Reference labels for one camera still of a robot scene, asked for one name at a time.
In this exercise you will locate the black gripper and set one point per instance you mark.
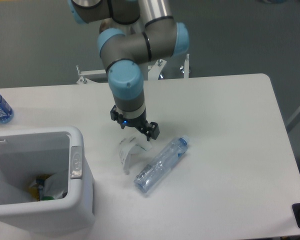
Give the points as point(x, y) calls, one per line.
point(149, 129)

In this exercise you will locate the white paper bag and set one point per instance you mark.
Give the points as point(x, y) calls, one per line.
point(132, 145)

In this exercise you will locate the crushed clear plastic bottle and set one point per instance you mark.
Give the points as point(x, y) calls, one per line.
point(161, 164)

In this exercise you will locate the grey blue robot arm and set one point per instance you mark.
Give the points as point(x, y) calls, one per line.
point(144, 31)

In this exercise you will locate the trash inside can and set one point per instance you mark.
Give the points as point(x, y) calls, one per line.
point(46, 187)

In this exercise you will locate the white trash can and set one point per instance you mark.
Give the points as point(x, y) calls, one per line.
point(26, 153)

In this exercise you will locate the white metal bracket frame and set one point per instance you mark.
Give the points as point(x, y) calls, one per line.
point(154, 72)

